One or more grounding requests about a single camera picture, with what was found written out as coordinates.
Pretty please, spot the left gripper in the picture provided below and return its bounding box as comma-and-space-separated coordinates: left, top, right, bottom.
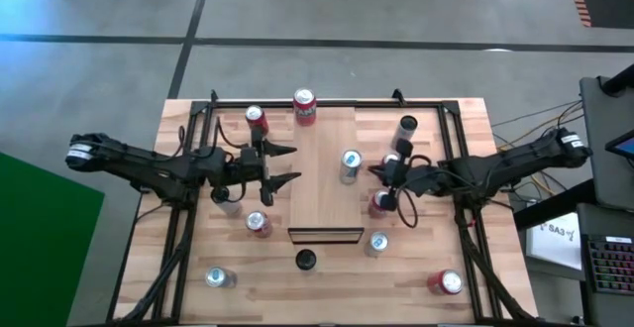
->
231, 136, 302, 208

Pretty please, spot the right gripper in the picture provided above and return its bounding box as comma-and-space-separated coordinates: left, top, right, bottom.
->
368, 138, 423, 213

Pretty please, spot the blue silver energy can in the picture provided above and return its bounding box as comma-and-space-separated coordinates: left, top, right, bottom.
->
364, 231, 390, 259
339, 148, 365, 185
204, 266, 238, 289

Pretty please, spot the white Celsius can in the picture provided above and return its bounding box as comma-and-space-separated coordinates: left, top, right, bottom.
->
210, 185, 244, 218
389, 114, 420, 151

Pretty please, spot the orange Fanta can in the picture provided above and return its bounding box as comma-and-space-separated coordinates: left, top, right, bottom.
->
291, 87, 318, 128
367, 189, 392, 219

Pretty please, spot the Coca-Cola Star Wars can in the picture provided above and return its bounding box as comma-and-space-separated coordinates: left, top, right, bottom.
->
245, 210, 273, 239

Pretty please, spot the Celsius Peach Vibe can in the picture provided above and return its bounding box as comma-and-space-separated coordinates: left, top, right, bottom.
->
294, 248, 318, 273

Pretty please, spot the black diagonal bar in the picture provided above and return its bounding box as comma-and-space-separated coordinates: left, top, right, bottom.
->
513, 177, 595, 230

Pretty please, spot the white SA3 sign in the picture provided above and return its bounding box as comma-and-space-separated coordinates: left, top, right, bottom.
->
524, 211, 584, 273

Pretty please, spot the grey desk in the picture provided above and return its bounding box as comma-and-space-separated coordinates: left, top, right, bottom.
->
579, 75, 634, 212
577, 202, 634, 327

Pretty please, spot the monitor with blue screen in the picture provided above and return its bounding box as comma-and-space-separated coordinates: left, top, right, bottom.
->
603, 128, 634, 161

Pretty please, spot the green floor mat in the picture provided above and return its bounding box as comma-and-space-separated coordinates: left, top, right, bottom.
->
0, 151, 106, 327

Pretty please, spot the black backlit keyboard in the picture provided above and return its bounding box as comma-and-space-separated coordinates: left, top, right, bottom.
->
582, 234, 634, 297

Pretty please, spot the black pole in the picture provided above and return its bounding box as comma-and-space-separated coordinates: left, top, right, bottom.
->
599, 62, 634, 96

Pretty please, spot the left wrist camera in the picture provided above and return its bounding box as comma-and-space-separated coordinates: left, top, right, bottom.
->
239, 147, 261, 170

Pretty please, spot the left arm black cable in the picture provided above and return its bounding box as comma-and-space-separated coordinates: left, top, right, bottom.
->
175, 117, 249, 204

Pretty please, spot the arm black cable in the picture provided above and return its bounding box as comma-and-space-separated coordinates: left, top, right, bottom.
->
394, 187, 422, 231
175, 117, 249, 204

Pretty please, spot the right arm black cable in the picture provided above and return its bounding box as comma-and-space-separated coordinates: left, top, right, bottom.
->
394, 187, 422, 231

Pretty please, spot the black aluminium table frame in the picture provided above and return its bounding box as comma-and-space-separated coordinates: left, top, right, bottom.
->
106, 87, 539, 326

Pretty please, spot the yellow floor cable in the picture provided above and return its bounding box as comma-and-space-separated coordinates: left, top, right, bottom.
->
494, 112, 585, 197

